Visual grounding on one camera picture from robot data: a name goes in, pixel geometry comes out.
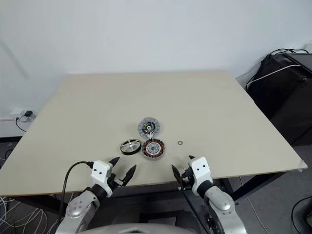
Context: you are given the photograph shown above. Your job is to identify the black round floor object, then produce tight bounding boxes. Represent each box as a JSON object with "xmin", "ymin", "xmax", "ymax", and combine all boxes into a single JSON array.
[{"xmin": 291, "ymin": 195, "xmax": 312, "ymax": 234}]

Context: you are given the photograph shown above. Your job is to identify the black adapter cord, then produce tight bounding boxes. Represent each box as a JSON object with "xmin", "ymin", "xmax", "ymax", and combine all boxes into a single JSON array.
[{"xmin": 15, "ymin": 116, "xmax": 26, "ymax": 133}]

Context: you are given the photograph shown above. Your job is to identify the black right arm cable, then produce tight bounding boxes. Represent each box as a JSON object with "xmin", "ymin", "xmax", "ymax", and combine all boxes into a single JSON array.
[{"xmin": 180, "ymin": 184, "xmax": 208, "ymax": 234}]

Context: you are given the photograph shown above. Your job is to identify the black rotor ring silver spokes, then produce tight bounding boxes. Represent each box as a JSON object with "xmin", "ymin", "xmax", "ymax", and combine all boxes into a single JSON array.
[{"xmin": 119, "ymin": 138, "xmax": 143, "ymax": 157}]

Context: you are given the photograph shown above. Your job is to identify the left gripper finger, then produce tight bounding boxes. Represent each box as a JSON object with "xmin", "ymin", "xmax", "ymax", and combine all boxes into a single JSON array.
[
  {"xmin": 122, "ymin": 164, "xmax": 137, "ymax": 187},
  {"xmin": 108, "ymin": 156, "xmax": 121, "ymax": 169}
]

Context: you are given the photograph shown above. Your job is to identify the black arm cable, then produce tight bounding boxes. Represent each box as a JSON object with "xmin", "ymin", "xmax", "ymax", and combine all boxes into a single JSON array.
[
  {"xmin": 180, "ymin": 184, "xmax": 208, "ymax": 234},
  {"xmin": 58, "ymin": 160, "xmax": 95, "ymax": 222}
]

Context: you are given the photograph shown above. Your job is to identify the black fabric bag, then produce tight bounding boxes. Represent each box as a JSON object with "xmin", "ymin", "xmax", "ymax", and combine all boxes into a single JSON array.
[{"xmin": 246, "ymin": 53, "xmax": 307, "ymax": 120}]

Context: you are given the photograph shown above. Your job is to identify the white cable on bag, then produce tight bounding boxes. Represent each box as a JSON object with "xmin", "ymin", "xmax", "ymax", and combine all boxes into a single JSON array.
[{"xmin": 245, "ymin": 63, "xmax": 302, "ymax": 86}]

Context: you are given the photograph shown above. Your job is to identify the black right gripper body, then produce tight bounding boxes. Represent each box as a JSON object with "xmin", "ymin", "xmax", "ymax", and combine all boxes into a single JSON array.
[{"xmin": 179, "ymin": 160, "xmax": 195, "ymax": 191}]

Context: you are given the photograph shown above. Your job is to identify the copper wound stator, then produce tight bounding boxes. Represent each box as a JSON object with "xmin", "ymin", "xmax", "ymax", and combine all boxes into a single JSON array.
[{"xmin": 141, "ymin": 137, "xmax": 168, "ymax": 161}]

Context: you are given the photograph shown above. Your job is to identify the black equipment box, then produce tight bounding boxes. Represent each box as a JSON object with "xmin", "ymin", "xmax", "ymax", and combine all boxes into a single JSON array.
[{"xmin": 269, "ymin": 52, "xmax": 312, "ymax": 147}]

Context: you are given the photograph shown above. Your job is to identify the grey rounded shell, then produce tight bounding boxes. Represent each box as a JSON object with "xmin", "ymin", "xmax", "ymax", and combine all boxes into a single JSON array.
[{"xmin": 80, "ymin": 220, "xmax": 181, "ymax": 234}]

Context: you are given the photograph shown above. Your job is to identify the white wall socket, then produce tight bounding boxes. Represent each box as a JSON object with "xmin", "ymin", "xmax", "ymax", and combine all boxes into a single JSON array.
[{"xmin": 20, "ymin": 113, "xmax": 38, "ymax": 122}]

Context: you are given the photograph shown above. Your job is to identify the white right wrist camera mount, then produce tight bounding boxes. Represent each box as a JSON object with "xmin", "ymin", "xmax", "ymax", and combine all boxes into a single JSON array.
[{"xmin": 189, "ymin": 157, "xmax": 214, "ymax": 195}]

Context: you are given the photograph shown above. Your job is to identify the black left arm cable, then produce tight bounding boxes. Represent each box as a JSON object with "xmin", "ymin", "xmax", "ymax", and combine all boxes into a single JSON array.
[{"xmin": 58, "ymin": 160, "xmax": 95, "ymax": 222}]

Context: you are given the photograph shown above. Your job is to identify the thin black cable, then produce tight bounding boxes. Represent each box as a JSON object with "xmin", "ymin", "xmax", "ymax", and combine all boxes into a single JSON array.
[{"xmin": 269, "ymin": 48, "xmax": 311, "ymax": 56}]

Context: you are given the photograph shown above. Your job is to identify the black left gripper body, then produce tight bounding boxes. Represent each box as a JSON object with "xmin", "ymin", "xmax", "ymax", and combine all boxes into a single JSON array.
[{"xmin": 104, "ymin": 167, "xmax": 125, "ymax": 197}]

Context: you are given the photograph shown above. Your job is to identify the silver motor cover clear tabs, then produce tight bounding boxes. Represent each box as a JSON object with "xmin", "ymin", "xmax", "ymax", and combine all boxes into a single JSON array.
[{"xmin": 136, "ymin": 116, "xmax": 162, "ymax": 137}]

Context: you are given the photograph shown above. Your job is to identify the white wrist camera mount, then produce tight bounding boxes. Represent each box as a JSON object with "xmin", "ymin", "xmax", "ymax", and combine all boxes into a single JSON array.
[
  {"xmin": 90, "ymin": 160, "xmax": 114, "ymax": 196},
  {"xmin": 189, "ymin": 157, "xmax": 214, "ymax": 195}
]

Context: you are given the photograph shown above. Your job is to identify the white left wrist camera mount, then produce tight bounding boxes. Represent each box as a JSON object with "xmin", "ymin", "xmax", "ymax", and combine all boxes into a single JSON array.
[{"xmin": 90, "ymin": 160, "xmax": 114, "ymax": 196}]

